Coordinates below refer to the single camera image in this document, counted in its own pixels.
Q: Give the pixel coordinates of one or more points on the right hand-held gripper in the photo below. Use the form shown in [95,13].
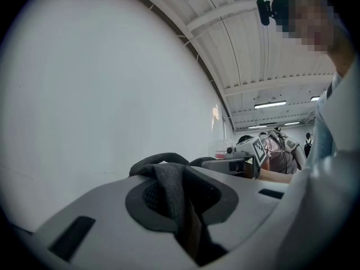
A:
[257,150]

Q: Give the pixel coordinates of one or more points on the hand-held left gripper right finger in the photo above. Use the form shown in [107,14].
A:
[247,204]

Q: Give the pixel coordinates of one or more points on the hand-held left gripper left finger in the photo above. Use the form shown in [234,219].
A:
[107,229]

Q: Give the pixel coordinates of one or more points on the dark grey backpack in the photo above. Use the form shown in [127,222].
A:
[171,190]

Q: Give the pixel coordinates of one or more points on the person's right forearm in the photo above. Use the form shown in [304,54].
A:
[277,176]

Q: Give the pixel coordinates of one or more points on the red box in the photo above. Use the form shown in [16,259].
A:
[220,154]

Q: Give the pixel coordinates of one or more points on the long ceiling light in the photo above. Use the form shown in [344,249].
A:
[315,98]
[270,104]
[292,123]
[257,127]

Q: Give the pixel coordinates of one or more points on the person's head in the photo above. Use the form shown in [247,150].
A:
[306,21]

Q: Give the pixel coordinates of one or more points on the black head-worn camera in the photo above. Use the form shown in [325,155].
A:
[264,10]

